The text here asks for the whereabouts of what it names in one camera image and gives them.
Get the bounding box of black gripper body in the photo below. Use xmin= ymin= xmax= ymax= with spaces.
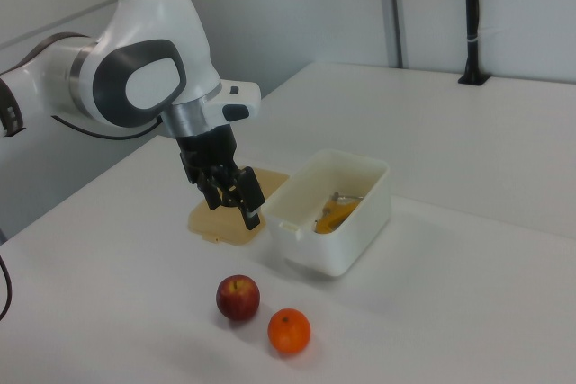
xmin=175 ymin=124 xmax=239 ymax=186

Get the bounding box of red apple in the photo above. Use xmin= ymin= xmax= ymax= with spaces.
xmin=215 ymin=273 xmax=262 ymax=323

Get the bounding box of orange fruit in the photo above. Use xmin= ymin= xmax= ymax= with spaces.
xmin=267 ymin=308 xmax=312 ymax=355

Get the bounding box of yellow object in container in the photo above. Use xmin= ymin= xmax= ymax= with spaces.
xmin=313 ymin=198 xmax=361 ymax=235

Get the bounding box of white plastic container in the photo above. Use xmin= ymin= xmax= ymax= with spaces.
xmin=260 ymin=147 xmax=392 ymax=278

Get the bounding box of metal tool in container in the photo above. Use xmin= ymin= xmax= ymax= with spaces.
xmin=320 ymin=190 xmax=365 ymax=219

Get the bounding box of beige plastic lid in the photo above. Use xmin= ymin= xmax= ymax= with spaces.
xmin=186 ymin=166 xmax=292 ymax=247

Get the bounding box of black pole with base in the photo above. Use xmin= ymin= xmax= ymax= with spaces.
xmin=457 ymin=0 xmax=491 ymax=86

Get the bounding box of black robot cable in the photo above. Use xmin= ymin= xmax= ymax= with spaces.
xmin=0 ymin=112 xmax=164 ymax=323

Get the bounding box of grey partition post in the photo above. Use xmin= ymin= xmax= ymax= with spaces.
xmin=385 ymin=0 xmax=410 ymax=69

